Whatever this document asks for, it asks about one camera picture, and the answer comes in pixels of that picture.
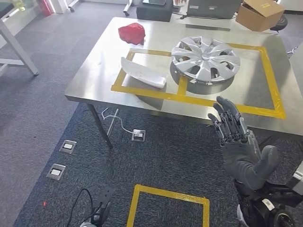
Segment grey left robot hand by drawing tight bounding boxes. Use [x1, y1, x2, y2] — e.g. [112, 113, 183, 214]
[101, 200, 112, 225]

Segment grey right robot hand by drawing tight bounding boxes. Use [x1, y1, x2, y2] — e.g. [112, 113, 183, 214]
[208, 95, 280, 191]

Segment white plastic part orange writing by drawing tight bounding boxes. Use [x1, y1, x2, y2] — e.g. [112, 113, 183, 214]
[120, 56, 167, 89]

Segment yellow floor tape square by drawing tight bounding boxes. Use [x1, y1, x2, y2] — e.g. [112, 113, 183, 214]
[125, 184, 211, 227]

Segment silver floor outlet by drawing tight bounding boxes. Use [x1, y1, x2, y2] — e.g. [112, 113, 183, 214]
[46, 163, 66, 182]
[59, 140, 77, 155]
[131, 129, 146, 142]

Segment silver wheel hubcap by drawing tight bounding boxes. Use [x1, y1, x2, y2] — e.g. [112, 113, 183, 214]
[171, 35, 241, 84]

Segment white table panel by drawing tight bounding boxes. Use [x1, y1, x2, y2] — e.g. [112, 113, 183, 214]
[289, 42, 303, 91]

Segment grey flat bar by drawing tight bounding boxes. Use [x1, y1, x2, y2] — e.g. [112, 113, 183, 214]
[185, 24, 231, 32]

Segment black office chair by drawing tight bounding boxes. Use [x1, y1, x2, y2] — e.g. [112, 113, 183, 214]
[270, 14, 289, 34]

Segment open brown cardboard box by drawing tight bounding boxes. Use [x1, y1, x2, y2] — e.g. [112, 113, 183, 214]
[236, 0, 285, 33]

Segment grey laptop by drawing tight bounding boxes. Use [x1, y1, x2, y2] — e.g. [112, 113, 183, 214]
[186, 0, 242, 20]

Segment white office table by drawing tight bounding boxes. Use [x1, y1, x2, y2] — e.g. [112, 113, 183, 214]
[170, 3, 273, 35]

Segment red cloth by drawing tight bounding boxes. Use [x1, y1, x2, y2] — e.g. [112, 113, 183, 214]
[118, 22, 146, 46]

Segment black hard case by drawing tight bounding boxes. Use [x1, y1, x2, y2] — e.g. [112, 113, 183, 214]
[136, 0, 174, 23]

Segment green top white desk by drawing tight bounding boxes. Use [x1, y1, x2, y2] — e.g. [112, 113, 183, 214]
[0, 3, 39, 78]

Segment white rolling stand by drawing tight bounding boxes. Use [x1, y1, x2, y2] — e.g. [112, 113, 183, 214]
[47, 0, 79, 13]

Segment black camera cable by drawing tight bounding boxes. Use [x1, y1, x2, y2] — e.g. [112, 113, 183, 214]
[66, 188, 94, 227]

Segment yellow tape rectangle frame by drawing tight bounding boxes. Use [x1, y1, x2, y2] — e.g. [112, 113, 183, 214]
[110, 43, 286, 120]

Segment white floor cable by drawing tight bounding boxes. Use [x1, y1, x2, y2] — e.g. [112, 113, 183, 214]
[101, 107, 134, 135]

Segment steel frame table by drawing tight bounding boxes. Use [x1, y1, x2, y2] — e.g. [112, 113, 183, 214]
[64, 16, 303, 149]

